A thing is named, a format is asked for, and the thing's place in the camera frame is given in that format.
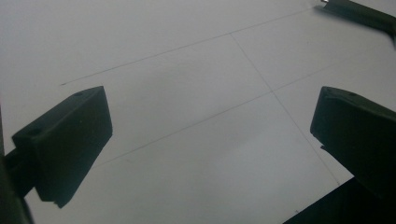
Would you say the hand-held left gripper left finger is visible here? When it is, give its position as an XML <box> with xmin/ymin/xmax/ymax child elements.
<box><xmin>4</xmin><ymin>86</ymin><xmax>114</xmax><ymax>209</ymax></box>

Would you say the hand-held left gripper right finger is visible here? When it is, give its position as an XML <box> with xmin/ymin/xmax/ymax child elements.
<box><xmin>310</xmin><ymin>86</ymin><xmax>396</xmax><ymax>200</ymax></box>

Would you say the black brush with brown bristles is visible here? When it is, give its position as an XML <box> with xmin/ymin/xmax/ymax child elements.
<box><xmin>314</xmin><ymin>0</ymin><xmax>396</xmax><ymax>48</ymax></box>

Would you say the white table sheet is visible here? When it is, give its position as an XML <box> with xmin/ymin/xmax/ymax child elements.
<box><xmin>0</xmin><ymin>0</ymin><xmax>396</xmax><ymax>224</ymax></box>

